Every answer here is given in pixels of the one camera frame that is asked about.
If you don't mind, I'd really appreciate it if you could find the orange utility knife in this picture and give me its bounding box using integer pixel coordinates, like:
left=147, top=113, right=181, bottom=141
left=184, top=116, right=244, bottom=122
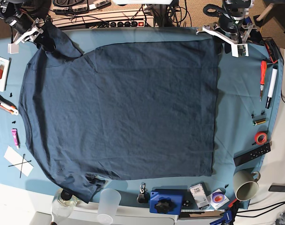
left=0, top=95, right=19, bottom=116

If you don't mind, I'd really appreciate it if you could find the dark blue T-shirt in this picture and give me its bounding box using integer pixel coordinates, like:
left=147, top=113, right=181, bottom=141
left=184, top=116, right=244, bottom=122
left=18, top=26, right=218, bottom=202

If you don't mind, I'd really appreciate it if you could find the white paper card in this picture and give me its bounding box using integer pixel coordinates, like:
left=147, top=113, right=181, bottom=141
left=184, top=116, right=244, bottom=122
left=4, top=146, right=34, bottom=177

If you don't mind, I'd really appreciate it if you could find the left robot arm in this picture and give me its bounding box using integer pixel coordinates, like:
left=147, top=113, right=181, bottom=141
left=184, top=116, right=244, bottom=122
left=196, top=0, right=255, bottom=48

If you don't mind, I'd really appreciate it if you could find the orange black tool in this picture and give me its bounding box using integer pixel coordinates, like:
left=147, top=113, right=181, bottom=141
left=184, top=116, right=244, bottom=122
left=264, top=38, right=279, bottom=64

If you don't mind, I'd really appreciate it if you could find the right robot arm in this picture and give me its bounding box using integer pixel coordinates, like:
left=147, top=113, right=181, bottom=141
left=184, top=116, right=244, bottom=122
left=0, top=0, right=55, bottom=54

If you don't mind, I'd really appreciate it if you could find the orange screwdriver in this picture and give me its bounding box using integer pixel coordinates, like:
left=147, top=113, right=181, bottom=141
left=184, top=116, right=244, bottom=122
left=260, top=60, right=267, bottom=101

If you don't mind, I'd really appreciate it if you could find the power strip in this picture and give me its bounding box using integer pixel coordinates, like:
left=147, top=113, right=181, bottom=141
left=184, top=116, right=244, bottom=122
left=95, top=20, right=157, bottom=28

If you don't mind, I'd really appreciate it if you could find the black key fob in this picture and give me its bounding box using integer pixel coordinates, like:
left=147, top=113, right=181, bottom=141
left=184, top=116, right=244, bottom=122
left=137, top=182, right=149, bottom=204

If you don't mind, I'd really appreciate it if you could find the white labelled box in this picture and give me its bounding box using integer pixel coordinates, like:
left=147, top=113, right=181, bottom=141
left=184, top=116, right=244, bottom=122
left=189, top=183, right=210, bottom=210

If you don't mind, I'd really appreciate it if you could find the glass jar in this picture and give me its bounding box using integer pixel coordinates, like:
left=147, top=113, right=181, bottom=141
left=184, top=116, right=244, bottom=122
left=51, top=188, right=79, bottom=223

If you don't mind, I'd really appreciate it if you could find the white marker pen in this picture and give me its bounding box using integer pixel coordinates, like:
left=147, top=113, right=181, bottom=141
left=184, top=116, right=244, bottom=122
left=265, top=66, right=278, bottom=109

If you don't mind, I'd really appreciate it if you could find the pink glue tube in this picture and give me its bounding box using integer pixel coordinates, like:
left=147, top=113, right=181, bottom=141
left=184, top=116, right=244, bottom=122
left=11, top=128, right=20, bottom=149

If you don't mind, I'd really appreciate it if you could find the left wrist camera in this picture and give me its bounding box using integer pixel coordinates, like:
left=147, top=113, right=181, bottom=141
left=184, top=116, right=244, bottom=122
left=231, top=43, right=249, bottom=58

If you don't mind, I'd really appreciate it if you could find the red tape roll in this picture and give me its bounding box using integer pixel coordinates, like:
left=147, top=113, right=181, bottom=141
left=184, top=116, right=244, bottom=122
left=254, top=131, right=268, bottom=145

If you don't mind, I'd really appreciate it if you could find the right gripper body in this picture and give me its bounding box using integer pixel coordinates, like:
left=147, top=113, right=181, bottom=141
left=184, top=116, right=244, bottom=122
left=5, top=15, right=44, bottom=45

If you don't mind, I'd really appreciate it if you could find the gold AA battery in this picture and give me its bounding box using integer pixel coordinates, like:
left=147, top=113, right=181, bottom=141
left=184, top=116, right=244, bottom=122
left=252, top=118, right=266, bottom=126

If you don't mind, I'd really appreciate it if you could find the clear plastic cup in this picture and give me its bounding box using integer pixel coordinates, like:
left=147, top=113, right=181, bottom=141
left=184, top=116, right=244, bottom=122
left=97, top=188, right=121, bottom=225

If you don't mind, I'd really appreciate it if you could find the beige ceramic mug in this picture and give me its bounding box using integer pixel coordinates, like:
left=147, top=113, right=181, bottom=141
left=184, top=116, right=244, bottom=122
left=233, top=170, right=261, bottom=201

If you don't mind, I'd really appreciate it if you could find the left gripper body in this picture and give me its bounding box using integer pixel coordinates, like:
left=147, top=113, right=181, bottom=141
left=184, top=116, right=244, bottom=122
left=196, top=16, right=254, bottom=45

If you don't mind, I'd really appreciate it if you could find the blue plastic box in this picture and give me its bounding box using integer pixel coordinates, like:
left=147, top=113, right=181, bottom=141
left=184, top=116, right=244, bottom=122
left=149, top=189, right=184, bottom=215

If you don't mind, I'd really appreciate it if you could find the blue clamp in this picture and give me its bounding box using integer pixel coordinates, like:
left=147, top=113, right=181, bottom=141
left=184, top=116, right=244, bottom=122
left=209, top=199, right=241, bottom=225

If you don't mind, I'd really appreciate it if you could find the purple tape pack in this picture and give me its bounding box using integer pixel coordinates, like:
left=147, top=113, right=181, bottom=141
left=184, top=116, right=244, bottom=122
left=207, top=189, right=230, bottom=210

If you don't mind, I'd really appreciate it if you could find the black remote control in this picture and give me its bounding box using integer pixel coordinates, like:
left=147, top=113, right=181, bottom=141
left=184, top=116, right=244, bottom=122
left=233, top=142, right=271, bottom=167

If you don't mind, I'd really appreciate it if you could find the light blue table cloth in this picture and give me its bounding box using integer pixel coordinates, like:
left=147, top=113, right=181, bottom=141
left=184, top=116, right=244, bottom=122
left=0, top=28, right=283, bottom=199

